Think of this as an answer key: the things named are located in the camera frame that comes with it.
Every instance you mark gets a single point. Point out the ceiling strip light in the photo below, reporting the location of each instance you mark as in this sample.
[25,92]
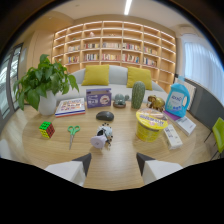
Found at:
[128,7]

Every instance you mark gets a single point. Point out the green plant in white pot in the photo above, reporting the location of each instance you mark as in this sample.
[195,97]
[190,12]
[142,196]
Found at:
[43,83]

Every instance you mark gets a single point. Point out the green ceramic cactus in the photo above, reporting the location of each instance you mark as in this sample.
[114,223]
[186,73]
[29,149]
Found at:
[138,95]

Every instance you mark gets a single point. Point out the multicoloured puzzle cube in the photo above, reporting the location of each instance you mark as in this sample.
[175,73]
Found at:
[47,129]

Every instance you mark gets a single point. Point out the blue detergent bottle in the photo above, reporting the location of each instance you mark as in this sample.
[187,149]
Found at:
[177,100]

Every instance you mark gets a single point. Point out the yellow instant noodle bowl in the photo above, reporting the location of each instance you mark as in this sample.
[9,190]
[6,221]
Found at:
[150,124]

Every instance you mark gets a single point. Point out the wooden bookshelf wall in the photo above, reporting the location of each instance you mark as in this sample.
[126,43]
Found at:
[116,46]

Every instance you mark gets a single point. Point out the small grey cactus ornament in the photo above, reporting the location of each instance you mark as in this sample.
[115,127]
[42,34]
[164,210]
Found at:
[119,99]

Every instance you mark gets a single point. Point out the yellow sofa cushion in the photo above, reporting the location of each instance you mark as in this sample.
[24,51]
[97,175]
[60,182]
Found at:
[96,75]
[139,77]

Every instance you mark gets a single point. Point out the small pink handheld fan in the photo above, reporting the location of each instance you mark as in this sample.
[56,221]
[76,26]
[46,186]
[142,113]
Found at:
[101,137]

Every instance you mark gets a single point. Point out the colourful flat book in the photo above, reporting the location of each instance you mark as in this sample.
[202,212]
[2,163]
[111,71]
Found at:
[70,107]

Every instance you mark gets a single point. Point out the lime green chair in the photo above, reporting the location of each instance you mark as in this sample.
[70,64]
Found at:
[218,135]

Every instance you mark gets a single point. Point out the dark grey computer mouse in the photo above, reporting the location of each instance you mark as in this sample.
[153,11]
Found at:
[105,115]

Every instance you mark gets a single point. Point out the light grey sofa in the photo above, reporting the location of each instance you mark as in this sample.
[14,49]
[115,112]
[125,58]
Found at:
[116,85]

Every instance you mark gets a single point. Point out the purple product box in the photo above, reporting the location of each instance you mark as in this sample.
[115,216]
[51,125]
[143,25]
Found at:
[98,97]

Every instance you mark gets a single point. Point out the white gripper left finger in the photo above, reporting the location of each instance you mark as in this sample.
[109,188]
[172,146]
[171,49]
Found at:
[68,170]

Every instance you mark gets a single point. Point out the white and purple flat box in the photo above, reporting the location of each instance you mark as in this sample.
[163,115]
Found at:
[181,122]

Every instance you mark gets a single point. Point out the white rectangular carton box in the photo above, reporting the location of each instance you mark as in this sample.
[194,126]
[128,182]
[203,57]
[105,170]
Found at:
[172,136]

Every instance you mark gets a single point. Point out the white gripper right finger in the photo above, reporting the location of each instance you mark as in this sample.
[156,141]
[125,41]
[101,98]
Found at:
[161,170]

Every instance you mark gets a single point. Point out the golden elephant figurine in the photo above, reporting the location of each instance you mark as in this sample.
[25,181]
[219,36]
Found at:
[156,102]

